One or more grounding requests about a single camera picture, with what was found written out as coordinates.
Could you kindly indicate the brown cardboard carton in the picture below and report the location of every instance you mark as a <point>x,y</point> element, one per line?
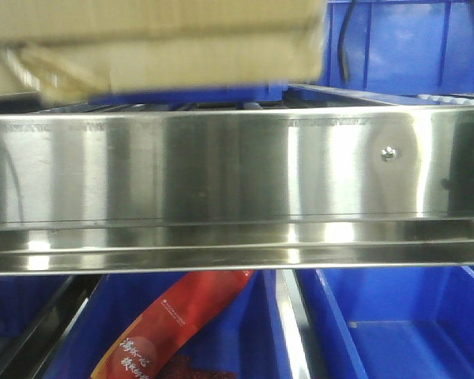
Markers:
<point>74,50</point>

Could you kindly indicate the steel shelf divider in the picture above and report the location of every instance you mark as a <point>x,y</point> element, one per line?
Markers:
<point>300,347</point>

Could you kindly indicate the black metal shelf bar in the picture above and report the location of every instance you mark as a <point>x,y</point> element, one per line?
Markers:
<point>29,354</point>

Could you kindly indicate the lower middle blue bin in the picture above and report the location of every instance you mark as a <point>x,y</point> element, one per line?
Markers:
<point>247,338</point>

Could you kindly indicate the red snack bag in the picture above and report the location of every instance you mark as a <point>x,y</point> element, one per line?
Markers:
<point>178,314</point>

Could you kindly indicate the upper blue plastic bin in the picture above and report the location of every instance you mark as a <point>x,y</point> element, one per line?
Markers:
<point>400,47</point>

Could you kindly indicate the lower right blue bin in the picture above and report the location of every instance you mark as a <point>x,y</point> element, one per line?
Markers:
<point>413,322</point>

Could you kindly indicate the lower left blue bin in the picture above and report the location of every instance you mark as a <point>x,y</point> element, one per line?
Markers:
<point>22,297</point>

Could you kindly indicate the stainless steel shelf rail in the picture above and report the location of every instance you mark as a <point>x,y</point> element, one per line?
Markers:
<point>298,188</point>

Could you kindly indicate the left shelf rail screw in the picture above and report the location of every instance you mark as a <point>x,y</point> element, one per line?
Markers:
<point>389,154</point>

